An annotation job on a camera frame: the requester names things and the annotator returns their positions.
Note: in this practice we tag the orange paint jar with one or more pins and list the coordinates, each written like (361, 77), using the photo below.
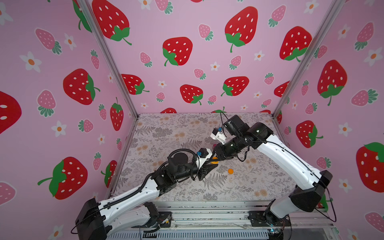
(214, 161)

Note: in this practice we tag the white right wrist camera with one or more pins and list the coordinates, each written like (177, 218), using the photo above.
(218, 135)

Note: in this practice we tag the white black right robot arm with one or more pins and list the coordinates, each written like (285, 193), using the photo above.
(311, 184)

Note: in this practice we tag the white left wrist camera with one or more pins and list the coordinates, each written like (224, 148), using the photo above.
(204, 155)

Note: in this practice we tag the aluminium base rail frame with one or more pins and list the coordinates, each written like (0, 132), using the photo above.
(199, 221)

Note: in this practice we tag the floral patterned table mat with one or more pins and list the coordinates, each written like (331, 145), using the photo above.
(256, 177)

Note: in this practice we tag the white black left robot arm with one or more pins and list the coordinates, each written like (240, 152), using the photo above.
(135, 192)

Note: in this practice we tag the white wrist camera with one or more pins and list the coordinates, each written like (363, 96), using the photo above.
(204, 155)
(218, 135)

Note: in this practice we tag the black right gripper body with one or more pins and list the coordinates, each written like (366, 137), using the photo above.
(222, 150)

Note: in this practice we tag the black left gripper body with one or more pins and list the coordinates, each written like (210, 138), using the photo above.
(200, 173)

